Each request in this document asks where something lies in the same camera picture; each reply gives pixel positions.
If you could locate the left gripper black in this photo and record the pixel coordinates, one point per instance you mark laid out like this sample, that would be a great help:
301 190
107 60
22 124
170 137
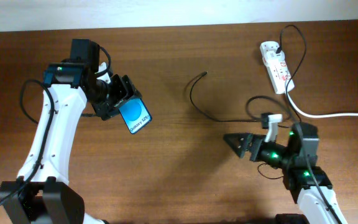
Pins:
125 91

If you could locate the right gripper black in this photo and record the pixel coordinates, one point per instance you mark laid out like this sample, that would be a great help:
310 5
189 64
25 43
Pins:
247 139

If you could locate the blue Galaxy smartphone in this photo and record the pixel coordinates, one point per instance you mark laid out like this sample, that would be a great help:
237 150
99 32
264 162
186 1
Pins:
135 115

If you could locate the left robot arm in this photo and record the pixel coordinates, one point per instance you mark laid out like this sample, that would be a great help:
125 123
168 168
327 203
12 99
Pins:
41 191

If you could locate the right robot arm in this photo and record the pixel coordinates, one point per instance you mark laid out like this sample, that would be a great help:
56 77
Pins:
309 185

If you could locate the white USB charger plug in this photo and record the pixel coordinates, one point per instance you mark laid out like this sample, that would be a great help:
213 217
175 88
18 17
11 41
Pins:
271 57

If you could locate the white power strip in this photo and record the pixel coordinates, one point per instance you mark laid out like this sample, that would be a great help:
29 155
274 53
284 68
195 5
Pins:
279 73

